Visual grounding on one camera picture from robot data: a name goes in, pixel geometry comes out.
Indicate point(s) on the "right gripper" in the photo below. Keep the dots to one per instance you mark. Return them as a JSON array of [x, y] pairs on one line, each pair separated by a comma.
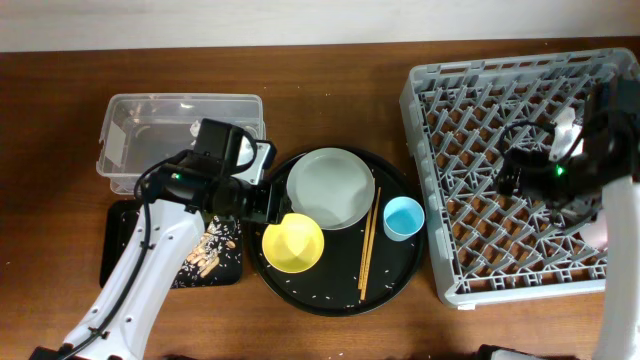
[[528, 180]]

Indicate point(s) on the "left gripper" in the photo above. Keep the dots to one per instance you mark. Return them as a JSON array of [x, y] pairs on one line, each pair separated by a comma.
[[269, 205]]

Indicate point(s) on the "yellow bowl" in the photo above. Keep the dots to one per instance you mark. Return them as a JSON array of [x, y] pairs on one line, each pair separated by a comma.
[[295, 245]]

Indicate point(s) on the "food scraps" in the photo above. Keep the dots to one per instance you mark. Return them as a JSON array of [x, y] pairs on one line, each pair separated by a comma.
[[217, 258]]

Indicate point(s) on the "pink cup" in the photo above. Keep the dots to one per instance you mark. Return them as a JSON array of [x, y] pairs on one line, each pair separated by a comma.
[[594, 233]]

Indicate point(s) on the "white napkin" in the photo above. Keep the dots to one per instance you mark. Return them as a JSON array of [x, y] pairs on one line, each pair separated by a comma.
[[194, 129]]

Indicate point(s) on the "blue cup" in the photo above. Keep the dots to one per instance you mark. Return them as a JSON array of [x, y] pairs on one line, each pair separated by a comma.
[[403, 217]]

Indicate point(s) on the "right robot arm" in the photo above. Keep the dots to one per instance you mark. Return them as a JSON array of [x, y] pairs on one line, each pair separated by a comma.
[[603, 160]]

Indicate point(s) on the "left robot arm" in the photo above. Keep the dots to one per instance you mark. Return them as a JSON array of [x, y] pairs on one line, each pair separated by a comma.
[[220, 176]]

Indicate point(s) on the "grey dishwasher rack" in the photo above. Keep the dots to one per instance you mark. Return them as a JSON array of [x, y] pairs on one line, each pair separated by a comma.
[[486, 248]]

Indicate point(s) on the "grey plate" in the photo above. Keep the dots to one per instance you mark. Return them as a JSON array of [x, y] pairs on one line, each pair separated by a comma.
[[332, 186]]

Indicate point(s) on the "black rectangular tray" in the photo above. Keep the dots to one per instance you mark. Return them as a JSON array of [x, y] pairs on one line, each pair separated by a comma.
[[121, 219]]

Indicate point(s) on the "wooden chopstick left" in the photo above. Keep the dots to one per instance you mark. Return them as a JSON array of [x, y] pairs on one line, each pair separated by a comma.
[[365, 242]]

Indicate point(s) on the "wooden chopstick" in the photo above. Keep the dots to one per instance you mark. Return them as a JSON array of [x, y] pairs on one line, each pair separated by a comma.
[[365, 242], [370, 246]]

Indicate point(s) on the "round black serving tray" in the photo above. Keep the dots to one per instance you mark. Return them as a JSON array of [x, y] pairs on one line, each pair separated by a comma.
[[330, 287]]

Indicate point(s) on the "wooden chopstick right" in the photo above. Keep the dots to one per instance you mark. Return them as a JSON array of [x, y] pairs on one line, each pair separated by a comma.
[[370, 246]]

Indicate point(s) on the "clear plastic bin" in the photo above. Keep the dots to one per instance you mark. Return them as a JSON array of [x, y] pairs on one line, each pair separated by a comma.
[[141, 129]]

